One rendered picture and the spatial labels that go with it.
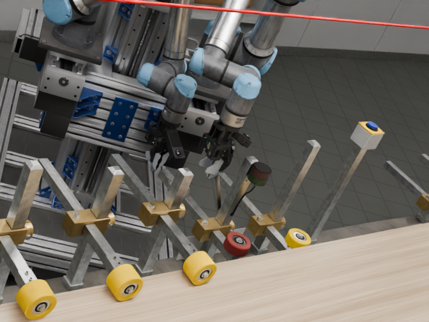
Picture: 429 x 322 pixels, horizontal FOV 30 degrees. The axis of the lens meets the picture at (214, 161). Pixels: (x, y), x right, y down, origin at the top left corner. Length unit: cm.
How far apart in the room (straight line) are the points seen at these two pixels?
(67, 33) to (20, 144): 105
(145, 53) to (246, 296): 111
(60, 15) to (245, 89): 71
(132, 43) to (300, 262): 104
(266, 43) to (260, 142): 230
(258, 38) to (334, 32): 403
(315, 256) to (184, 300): 58
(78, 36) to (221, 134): 72
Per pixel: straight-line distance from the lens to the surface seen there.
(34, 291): 190
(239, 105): 232
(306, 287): 243
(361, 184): 519
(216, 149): 237
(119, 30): 304
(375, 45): 731
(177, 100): 259
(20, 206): 201
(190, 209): 259
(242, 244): 245
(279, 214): 271
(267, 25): 273
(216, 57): 241
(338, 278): 254
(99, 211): 217
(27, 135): 385
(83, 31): 284
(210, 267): 219
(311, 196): 477
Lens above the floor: 225
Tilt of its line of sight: 29 degrees down
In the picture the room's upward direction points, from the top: 25 degrees clockwise
